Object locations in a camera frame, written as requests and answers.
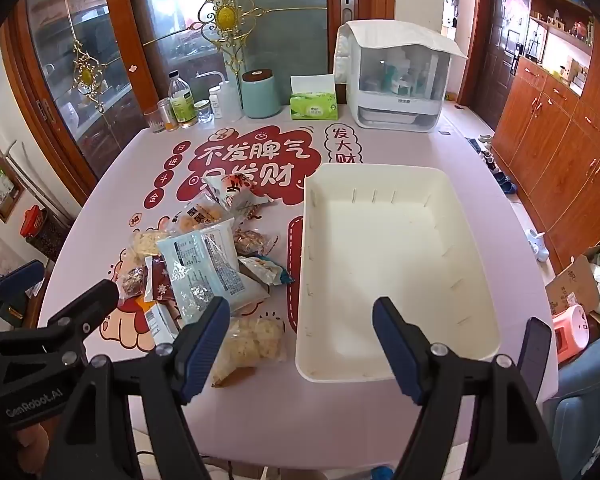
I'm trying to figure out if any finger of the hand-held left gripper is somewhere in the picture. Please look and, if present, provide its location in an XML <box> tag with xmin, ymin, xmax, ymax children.
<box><xmin>0</xmin><ymin>279</ymin><xmax>121</xmax><ymax>367</ymax></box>
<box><xmin>0</xmin><ymin>260</ymin><xmax>47</xmax><ymax>333</ymax></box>

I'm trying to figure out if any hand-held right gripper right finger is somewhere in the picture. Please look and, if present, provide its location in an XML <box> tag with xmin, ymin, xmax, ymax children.
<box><xmin>371</xmin><ymin>296</ymin><xmax>556</xmax><ymax>480</ymax></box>

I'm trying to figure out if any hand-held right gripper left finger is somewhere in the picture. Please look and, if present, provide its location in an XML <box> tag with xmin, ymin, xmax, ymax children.
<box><xmin>50</xmin><ymin>296</ymin><xmax>231</xmax><ymax>480</ymax></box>

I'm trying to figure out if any white orange snack packet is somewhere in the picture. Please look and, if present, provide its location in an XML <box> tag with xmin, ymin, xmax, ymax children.
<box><xmin>135</xmin><ymin>296</ymin><xmax>181</xmax><ymax>346</ymax></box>

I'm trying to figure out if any clear nut bar packet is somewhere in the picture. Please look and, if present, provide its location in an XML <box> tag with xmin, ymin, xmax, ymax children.
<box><xmin>232</xmin><ymin>228</ymin><xmax>276</xmax><ymax>256</ymax></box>
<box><xmin>116</xmin><ymin>265</ymin><xmax>148</xmax><ymax>303</ymax></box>

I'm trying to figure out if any long rice crisp packet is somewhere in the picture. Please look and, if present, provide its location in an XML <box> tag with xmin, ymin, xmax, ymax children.
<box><xmin>210</xmin><ymin>316</ymin><xmax>287</xmax><ymax>388</ymax></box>

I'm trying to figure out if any large pale blue packet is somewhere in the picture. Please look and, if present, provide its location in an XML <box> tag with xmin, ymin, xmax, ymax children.
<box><xmin>155</xmin><ymin>220</ymin><xmax>271</xmax><ymax>323</ymax></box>

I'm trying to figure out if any square rice cracker packet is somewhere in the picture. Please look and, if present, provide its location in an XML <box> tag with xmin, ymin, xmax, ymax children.
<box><xmin>129</xmin><ymin>228</ymin><xmax>173</xmax><ymax>263</ymax></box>

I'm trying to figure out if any white plastic bin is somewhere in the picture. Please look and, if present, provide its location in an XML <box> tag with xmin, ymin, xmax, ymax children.
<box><xmin>295</xmin><ymin>162</ymin><xmax>502</xmax><ymax>383</ymax></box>

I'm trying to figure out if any red white snack packet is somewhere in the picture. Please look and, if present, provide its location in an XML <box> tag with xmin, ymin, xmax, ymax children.
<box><xmin>202</xmin><ymin>172</ymin><xmax>273</xmax><ymax>211</ymax></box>

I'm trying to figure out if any person's left hand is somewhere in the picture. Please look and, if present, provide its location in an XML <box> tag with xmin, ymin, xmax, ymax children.
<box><xmin>15</xmin><ymin>422</ymin><xmax>51</xmax><ymax>461</ymax></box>

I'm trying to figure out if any red plastic container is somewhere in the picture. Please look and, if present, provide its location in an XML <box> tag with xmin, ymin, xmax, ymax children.
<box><xmin>20</xmin><ymin>205</ymin><xmax>48</xmax><ymax>238</ymax></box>

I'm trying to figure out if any dark red snack packet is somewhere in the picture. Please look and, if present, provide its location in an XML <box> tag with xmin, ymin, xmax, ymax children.
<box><xmin>144</xmin><ymin>255</ymin><xmax>178</xmax><ymax>303</ymax></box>

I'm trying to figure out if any blue white snack packet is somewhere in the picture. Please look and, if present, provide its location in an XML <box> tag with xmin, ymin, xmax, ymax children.
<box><xmin>237</xmin><ymin>255</ymin><xmax>293</xmax><ymax>288</ymax></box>

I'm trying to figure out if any yellow biscuit packet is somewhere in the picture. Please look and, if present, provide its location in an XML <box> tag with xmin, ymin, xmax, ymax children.
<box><xmin>172</xmin><ymin>203</ymin><xmax>236</xmax><ymax>233</ymax></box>

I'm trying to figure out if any dark smartphone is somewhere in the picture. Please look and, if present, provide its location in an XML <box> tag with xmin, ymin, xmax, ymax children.
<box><xmin>517</xmin><ymin>316</ymin><xmax>553</xmax><ymax>406</ymax></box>

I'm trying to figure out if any white blue toy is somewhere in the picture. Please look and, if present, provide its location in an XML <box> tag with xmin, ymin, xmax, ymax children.
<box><xmin>526</xmin><ymin>230</ymin><xmax>551</xmax><ymax>263</ymax></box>

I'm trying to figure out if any pink plastic stool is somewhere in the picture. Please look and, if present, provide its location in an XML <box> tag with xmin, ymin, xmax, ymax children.
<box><xmin>550</xmin><ymin>304</ymin><xmax>591</xmax><ymax>366</ymax></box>

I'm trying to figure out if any cardboard box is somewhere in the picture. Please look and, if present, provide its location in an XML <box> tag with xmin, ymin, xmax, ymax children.
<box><xmin>545</xmin><ymin>255</ymin><xmax>600</xmax><ymax>318</ymax></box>

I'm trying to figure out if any small glass cup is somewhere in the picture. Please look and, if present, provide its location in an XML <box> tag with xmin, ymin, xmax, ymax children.
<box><xmin>144</xmin><ymin>107</ymin><xmax>166</xmax><ymax>134</ymax></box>

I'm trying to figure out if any blue fabric chair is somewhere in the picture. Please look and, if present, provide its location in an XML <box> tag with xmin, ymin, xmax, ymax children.
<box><xmin>550</xmin><ymin>355</ymin><xmax>600</xmax><ymax>480</ymax></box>

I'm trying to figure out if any pink printed tablecloth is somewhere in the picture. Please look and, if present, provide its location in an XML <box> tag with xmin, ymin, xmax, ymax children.
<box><xmin>37</xmin><ymin>105</ymin><xmax>556</xmax><ymax>466</ymax></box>

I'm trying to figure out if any row of shoes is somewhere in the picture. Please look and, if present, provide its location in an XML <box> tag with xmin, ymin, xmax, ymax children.
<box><xmin>467</xmin><ymin>134</ymin><xmax>518</xmax><ymax>196</ymax></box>

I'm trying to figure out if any glass bottle with green label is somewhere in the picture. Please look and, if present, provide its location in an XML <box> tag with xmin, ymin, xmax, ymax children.
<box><xmin>167</xmin><ymin>71</ymin><xmax>198</xmax><ymax>128</ymax></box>

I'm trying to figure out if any glass door with gold ornament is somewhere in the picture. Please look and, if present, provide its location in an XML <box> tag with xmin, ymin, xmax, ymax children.
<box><xmin>125</xmin><ymin>0</ymin><xmax>331</xmax><ymax>111</ymax></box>
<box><xmin>0</xmin><ymin>0</ymin><xmax>153</xmax><ymax>206</ymax></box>

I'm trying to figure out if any white cosmetics organizer box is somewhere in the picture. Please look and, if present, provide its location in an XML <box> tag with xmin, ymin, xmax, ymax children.
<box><xmin>334</xmin><ymin>30</ymin><xmax>453</xmax><ymax>133</ymax></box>

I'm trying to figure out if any white squeeze bottle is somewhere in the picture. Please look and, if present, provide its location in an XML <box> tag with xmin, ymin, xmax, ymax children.
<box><xmin>220</xmin><ymin>80</ymin><xmax>243</xmax><ymax>117</ymax></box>

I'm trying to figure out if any green tissue box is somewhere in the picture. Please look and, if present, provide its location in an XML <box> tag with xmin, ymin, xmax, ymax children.
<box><xmin>289</xmin><ymin>74</ymin><xmax>339</xmax><ymax>121</ymax></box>

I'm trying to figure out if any teal canister with brown lid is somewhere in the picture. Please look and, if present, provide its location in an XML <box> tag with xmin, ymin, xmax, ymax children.
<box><xmin>241</xmin><ymin>69</ymin><xmax>282</xmax><ymax>120</ymax></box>

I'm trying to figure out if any dark brown entry door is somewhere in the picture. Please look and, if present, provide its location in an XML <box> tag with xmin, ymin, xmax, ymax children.
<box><xmin>472</xmin><ymin>0</ymin><xmax>518</xmax><ymax>131</ymax></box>

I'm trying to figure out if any wooden wall cabinet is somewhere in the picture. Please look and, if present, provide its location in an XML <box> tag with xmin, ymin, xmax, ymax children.
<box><xmin>490</xmin><ymin>0</ymin><xmax>600</xmax><ymax>281</ymax></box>

